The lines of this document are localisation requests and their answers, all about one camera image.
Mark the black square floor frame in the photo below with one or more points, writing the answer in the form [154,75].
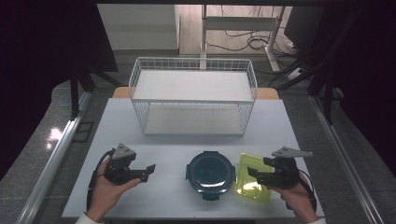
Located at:
[83,132]

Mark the aluminium rail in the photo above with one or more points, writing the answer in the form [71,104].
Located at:
[345,161]
[49,168]

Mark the wooden board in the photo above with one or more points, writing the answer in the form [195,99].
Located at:
[120,92]

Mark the round dark blue lidded container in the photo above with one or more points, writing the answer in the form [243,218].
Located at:
[210,174]

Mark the black metal stand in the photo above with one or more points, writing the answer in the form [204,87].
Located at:
[327,93]

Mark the person's right hand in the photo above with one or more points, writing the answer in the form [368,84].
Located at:
[294,197]

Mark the person's left hand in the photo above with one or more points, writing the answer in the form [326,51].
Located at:
[107,194]

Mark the square yellow-green lidded container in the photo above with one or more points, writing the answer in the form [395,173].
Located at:
[249,189]

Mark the black curtain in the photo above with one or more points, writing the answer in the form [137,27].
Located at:
[370,77]
[34,62]

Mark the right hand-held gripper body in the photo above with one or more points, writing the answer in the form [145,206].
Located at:
[283,174]

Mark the white power strip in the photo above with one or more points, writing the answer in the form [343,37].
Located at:
[294,73]

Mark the white metal desk frame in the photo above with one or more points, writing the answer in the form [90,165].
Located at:
[239,23]

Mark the white cabinet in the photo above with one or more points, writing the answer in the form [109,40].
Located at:
[140,26]

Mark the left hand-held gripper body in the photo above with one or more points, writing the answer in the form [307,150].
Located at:
[120,168]

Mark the black tripod stand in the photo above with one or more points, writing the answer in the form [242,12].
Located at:
[74,93]

